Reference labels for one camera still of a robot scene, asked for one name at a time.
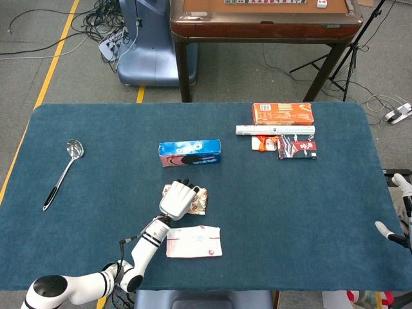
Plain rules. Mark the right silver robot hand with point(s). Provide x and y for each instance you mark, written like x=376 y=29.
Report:
x=408 y=219

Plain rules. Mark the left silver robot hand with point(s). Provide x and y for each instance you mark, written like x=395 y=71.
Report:
x=176 y=199

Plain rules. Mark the silver snack packet red print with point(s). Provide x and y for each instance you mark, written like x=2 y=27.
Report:
x=201 y=201

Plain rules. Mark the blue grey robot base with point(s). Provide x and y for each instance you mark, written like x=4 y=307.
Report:
x=151 y=48

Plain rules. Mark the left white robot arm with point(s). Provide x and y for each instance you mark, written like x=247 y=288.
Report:
x=145 y=251

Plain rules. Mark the blue cookie box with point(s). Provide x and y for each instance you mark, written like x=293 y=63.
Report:
x=190 y=153

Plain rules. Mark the long white tube box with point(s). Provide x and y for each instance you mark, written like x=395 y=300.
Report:
x=275 y=130

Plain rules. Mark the orange cardboard box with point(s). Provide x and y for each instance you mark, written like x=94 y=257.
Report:
x=283 y=113

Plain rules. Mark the flat white packet red print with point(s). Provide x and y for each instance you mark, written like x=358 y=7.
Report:
x=196 y=242

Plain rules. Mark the red white bag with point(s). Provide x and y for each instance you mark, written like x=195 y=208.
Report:
x=386 y=299

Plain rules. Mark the blue felt table cloth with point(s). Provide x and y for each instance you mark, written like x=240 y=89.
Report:
x=273 y=199

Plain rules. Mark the small white orange packet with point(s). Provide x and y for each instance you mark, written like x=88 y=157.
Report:
x=262 y=144

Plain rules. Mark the blue grey robot torso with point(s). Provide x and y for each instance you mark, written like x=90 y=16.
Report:
x=202 y=300

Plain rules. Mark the dark red blue packet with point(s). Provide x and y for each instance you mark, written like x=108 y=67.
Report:
x=297 y=148

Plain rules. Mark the white power strip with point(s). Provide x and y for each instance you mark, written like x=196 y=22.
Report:
x=111 y=45

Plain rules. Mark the black tripod stand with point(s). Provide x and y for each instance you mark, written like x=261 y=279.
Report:
x=352 y=48

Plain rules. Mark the brown mahjong table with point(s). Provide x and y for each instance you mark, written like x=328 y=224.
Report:
x=264 y=27

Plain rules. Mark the row of mahjong tiles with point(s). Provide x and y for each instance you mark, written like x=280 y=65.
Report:
x=264 y=1

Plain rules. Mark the white red mahjong tile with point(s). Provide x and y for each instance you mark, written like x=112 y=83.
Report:
x=321 y=3

